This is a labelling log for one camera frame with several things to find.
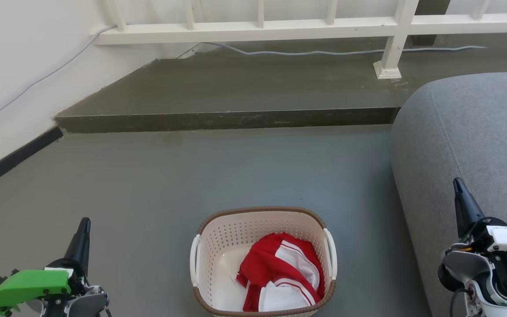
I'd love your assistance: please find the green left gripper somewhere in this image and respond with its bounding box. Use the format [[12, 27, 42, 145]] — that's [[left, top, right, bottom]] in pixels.
[[0, 217, 91, 316]]

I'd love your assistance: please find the cream perforated plastic laundry basket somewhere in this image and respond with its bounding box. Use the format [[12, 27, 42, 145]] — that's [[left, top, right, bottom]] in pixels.
[[190, 206, 338, 317]]

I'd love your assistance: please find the grey fabric sofa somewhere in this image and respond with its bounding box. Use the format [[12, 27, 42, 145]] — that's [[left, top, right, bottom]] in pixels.
[[390, 72, 507, 317]]

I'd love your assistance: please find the black baseboard strip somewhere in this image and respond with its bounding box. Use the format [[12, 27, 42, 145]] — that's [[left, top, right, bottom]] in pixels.
[[0, 126, 64, 195]]

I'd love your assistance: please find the red and white garment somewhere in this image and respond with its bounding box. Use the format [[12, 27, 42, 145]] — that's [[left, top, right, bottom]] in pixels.
[[236, 233, 326, 312]]

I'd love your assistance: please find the white wooden railing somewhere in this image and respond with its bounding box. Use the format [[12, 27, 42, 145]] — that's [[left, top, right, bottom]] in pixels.
[[93, 0, 507, 80]]

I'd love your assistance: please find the light grey cable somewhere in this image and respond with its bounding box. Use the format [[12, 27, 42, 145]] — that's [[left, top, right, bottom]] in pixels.
[[0, 24, 487, 129]]

